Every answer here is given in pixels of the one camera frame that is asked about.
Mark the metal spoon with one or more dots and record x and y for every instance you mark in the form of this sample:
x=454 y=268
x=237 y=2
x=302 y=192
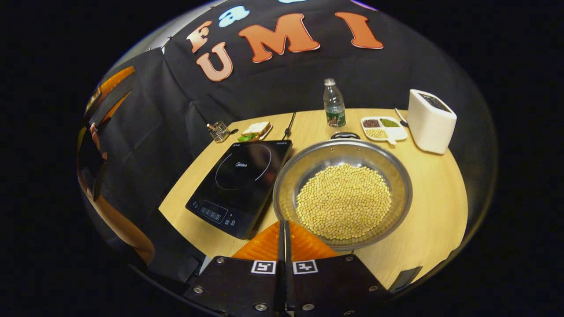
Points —
x=399 y=115

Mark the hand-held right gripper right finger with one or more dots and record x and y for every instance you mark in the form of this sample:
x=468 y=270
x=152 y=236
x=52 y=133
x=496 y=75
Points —
x=330 y=286

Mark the row of black cloth clips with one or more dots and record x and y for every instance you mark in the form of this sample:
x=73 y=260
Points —
x=171 y=38

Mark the black induction cooktop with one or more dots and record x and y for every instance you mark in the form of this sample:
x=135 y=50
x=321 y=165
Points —
x=238 y=185

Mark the white toaster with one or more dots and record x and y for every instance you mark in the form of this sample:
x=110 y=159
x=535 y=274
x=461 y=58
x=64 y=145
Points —
x=429 y=130

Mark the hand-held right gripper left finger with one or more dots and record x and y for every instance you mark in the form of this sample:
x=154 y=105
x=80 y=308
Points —
x=238 y=286

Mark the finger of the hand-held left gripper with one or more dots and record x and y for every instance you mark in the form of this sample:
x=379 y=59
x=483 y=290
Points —
x=110 y=86
x=116 y=107

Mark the stainless steel pot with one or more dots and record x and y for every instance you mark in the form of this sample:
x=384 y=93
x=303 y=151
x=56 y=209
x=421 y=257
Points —
x=299 y=167

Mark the large heap of soybeans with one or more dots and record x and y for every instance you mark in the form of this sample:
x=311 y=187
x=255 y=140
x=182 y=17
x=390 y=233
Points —
x=343 y=202

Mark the black backdrop cloth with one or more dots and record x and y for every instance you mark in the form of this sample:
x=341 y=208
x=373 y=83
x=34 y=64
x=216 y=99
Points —
x=286 y=83

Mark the copper stick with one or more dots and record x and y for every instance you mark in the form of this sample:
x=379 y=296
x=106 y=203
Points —
x=211 y=127

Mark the small pile of soybeans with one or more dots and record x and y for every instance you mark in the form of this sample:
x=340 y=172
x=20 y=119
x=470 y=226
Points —
x=376 y=133

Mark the clear plastic water bottle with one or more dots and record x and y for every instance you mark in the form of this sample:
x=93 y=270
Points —
x=334 y=105

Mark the white divided dish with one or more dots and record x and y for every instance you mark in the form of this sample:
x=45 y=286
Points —
x=396 y=133

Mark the sandwich with lettuce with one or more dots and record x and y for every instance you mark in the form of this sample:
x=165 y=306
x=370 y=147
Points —
x=255 y=128

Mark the pile of green mung beans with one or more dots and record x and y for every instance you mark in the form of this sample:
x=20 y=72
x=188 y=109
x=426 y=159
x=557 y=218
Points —
x=389 y=123

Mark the pile of red beans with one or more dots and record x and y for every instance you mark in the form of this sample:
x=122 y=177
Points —
x=371 y=123

